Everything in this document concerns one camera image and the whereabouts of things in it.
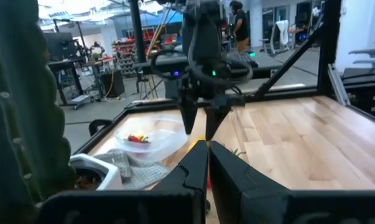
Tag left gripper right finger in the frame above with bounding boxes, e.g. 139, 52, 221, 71
208, 139, 375, 224

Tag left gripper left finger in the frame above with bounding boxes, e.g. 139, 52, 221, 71
37, 139, 209, 224

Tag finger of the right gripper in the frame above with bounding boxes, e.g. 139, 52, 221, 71
203, 105, 233, 141
178, 91, 200, 136

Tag yellow plastic lemon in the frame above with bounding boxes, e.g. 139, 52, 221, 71
188, 136, 208, 152

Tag keyboard with coloured backlight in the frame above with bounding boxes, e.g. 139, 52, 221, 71
226, 49, 259, 68

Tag grey waffle dish cloth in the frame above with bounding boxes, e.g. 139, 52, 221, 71
93, 148, 171, 190

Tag grey desk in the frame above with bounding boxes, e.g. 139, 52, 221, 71
132, 54, 283, 80

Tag person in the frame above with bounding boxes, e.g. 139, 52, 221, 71
229, 0, 251, 53

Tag black box on floor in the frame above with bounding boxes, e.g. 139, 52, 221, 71
100, 68, 126, 98

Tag red parts shelf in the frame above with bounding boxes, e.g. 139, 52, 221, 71
111, 37, 140, 77

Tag white draped chair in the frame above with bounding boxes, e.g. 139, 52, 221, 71
269, 19, 291, 52

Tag brown potting soil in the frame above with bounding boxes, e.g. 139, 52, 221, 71
75, 174, 104, 190

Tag black workbench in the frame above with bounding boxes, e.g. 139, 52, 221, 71
47, 57, 117, 108

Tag black monitor screen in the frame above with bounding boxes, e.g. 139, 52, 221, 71
43, 32, 79, 60

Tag grey office chair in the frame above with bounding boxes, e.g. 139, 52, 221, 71
348, 47, 375, 68

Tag green artificial cactus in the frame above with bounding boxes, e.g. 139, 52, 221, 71
0, 0, 78, 224

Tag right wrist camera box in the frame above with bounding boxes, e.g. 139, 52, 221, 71
190, 60, 234, 94

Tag yellow power cable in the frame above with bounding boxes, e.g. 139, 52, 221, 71
103, 68, 121, 102

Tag black frame bracket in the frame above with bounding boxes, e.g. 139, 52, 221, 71
88, 119, 114, 137

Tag silver aluminium rail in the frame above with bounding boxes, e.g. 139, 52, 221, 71
326, 63, 352, 107

